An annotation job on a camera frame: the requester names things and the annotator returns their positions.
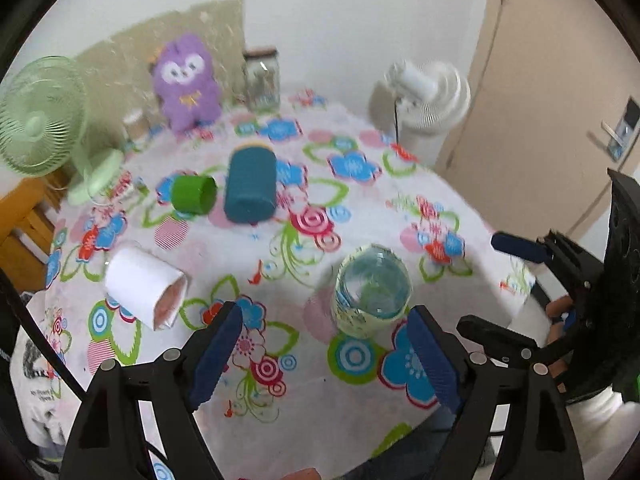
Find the beige door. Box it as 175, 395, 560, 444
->
434, 0, 640, 252

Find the green desk fan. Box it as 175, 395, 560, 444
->
0, 56, 126, 206

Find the silver door lock handle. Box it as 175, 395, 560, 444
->
589, 97, 640, 163

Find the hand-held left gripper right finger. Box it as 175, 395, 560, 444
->
406, 305, 586, 480

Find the wooden chair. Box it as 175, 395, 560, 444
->
0, 170, 71, 292

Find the small glass jar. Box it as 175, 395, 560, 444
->
121, 109, 151, 148

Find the glass jar with brown lid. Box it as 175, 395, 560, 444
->
242, 47, 282, 112

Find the green cup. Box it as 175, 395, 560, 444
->
170, 174, 218, 217

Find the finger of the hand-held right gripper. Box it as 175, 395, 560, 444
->
456, 314, 576, 368
491, 230, 603, 295

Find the person's right hand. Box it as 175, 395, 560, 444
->
544, 294, 576, 397

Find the beige wall cloth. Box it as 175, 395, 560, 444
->
75, 0, 246, 128

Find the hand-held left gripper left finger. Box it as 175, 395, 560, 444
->
59, 301, 244, 480

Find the teal cup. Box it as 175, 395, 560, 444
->
223, 144, 277, 224

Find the white desk fan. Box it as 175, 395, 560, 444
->
368, 60, 472, 166

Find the black cable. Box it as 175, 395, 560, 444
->
0, 267, 88, 402

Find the floral tablecloth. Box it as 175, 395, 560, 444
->
44, 89, 538, 480

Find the clear glass cup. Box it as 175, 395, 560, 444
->
332, 243, 413, 339

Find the white printed bag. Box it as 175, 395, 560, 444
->
10, 300, 93, 461

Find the white cup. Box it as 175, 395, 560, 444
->
104, 241, 190, 332

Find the purple plush toy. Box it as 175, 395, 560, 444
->
151, 34, 223, 133

